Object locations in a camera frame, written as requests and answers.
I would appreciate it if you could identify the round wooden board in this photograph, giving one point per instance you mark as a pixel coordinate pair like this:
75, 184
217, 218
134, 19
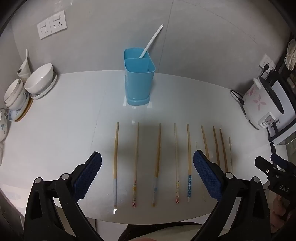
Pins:
24, 113

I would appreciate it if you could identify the blue plastic utensil holder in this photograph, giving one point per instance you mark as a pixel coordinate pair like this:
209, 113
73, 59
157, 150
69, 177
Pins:
138, 81

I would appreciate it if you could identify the blue patterned plate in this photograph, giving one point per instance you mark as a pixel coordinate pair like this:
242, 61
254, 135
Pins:
13, 115

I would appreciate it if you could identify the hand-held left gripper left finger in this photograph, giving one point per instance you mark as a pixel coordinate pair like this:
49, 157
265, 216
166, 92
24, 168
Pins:
89, 173

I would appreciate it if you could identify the cream chopstick yellow red print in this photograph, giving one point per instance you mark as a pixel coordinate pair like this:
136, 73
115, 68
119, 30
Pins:
176, 162

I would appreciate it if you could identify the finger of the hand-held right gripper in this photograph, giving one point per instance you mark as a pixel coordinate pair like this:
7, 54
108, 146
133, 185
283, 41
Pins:
263, 165
279, 162

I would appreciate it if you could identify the white pink flowered rice cooker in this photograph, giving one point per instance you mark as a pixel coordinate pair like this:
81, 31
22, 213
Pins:
256, 104

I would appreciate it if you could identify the white plastic chopstick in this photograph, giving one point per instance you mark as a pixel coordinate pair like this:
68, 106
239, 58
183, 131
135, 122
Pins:
153, 41
150, 42

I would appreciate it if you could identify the crumpled white bag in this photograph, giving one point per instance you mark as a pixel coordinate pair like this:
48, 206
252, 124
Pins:
291, 55

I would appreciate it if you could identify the white wall socket with plug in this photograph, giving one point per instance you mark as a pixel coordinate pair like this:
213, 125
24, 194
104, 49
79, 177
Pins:
266, 60

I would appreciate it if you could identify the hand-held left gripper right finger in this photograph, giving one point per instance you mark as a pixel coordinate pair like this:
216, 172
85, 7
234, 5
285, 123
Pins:
207, 176

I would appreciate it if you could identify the white box with black frame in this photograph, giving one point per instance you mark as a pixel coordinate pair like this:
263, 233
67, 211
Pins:
281, 92

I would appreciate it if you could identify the white tall pointed pitcher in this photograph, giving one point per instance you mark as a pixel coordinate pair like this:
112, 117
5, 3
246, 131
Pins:
25, 69

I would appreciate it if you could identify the person's right hand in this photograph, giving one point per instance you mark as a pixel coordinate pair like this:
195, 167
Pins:
281, 213

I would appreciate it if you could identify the white patterned bowl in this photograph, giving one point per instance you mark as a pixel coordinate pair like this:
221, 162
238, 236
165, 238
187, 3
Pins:
20, 103

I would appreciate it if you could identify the white bowl dark rim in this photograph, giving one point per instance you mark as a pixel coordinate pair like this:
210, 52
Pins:
13, 91

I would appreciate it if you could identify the white blue patterned teapot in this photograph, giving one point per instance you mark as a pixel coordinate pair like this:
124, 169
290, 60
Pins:
3, 125

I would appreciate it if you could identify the black wall plug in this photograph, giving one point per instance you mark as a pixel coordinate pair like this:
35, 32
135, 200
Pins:
266, 67

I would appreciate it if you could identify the wooden chopstick yellow red print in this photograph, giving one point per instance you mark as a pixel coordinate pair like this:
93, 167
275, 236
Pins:
136, 162

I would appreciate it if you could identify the plain wooden chopstick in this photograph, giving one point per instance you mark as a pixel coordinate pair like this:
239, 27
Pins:
223, 150
204, 141
216, 148

